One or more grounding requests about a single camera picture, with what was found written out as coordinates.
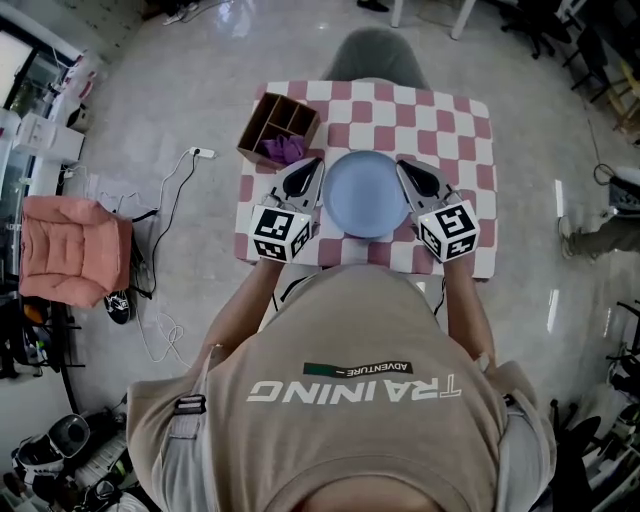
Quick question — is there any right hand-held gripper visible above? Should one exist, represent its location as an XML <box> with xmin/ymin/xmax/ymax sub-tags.
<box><xmin>396</xmin><ymin>160</ymin><xmax>481</xmax><ymax>264</ymax></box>

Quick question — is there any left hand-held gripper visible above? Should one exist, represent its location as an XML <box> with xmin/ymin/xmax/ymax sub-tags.
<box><xmin>248</xmin><ymin>157</ymin><xmax>327</xmax><ymax>263</ymax></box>

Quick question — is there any big blue plate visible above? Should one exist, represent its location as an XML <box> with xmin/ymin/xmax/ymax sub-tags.
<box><xmin>322</xmin><ymin>149</ymin><xmax>412</xmax><ymax>239</ymax></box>

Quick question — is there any person's right forearm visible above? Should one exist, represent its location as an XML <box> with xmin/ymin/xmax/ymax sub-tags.
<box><xmin>439</xmin><ymin>257</ymin><xmax>496</xmax><ymax>371</ymax></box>

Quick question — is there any person's left forearm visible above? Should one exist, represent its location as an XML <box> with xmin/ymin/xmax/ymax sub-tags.
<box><xmin>207</xmin><ymin>257</ymin><xmax>286</xmax><ymax>361</ymax></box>

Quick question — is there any purple cloth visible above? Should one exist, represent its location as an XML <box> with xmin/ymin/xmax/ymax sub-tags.
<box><xmin>258</xmin><ymin>134</ymin><xmax>306</xmax><ymax>166</ymax></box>

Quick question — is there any pink white checkered tablecloth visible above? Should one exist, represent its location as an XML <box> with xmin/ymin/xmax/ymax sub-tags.
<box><xmin>234</xmin><ymin>81</ymin><xmax>499</xmax><ymax>279</ymax></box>

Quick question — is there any wooden divided box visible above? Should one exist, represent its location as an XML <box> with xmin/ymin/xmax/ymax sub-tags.
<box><xmin>236</xmin><ymin>91</ymin><xmax>321</xmax><ymax>169</ymax></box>

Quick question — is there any grey shell chair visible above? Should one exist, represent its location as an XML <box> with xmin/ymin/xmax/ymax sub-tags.
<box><xmin>319</xmin><ymin>27</ymin><xmax>431</xmax><ymax>91</ymax></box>

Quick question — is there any black white sneaker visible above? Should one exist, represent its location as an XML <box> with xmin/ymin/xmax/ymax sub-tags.
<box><xmin>103</xmin><ymin>289</ymin><xmax>136</xmax><ymax>325</ymax></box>

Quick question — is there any pink cushioned armchair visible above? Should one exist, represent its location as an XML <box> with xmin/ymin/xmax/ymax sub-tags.
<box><xmin>18</xmin><ymin>195</ymin><xmax>134</xmax><ymax>309</ymax></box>

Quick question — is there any person's beige shirt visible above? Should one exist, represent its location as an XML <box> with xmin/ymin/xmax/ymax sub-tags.
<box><xmin>125</xmin><ymin>264</ymin><xmax>557</xmax><ymax>512</ymax></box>

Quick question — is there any white cardboard box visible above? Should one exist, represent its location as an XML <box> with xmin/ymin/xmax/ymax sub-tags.
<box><xmin>12</xmin><ymin>112</ymin><xmax>86</xmax><ymax>161</ymax></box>

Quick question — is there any grey round appliance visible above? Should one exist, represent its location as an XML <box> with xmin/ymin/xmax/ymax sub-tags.
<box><xmin>47</xmin><ymin>413</ymin><xmax>91</xmax><ymax>459</ymax></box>

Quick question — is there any black floor cable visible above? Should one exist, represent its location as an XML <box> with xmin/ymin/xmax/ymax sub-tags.
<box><xmin>129</xmin><ymin>154</ymin><xmax>199</xmax><ymax>301</ymax></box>

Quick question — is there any white looped cable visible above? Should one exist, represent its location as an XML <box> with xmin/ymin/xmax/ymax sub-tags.
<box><xmin>134</xmin><ymin>312</ymin><xmax>194</xmax><ymax>369</ymax></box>

